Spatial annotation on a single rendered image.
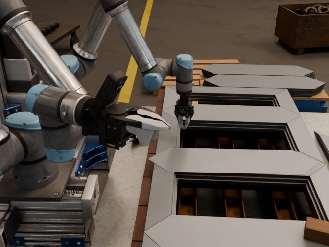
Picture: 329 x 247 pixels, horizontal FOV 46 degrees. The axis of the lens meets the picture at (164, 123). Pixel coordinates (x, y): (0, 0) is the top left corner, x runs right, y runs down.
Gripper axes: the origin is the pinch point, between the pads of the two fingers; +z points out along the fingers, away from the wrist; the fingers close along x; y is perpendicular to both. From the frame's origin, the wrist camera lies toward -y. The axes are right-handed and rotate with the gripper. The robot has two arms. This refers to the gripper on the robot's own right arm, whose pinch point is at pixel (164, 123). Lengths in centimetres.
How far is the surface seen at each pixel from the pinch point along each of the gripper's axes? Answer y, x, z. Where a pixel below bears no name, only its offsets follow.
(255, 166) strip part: 48, -84, 4
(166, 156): 50, -73, -33
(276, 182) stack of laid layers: 52, -82, 15
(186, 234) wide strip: 55, -35, -5
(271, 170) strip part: 48, -84, 11
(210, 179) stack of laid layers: 53, -71, -11
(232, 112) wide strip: 43, -125, -20
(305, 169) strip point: 47, -91, 24
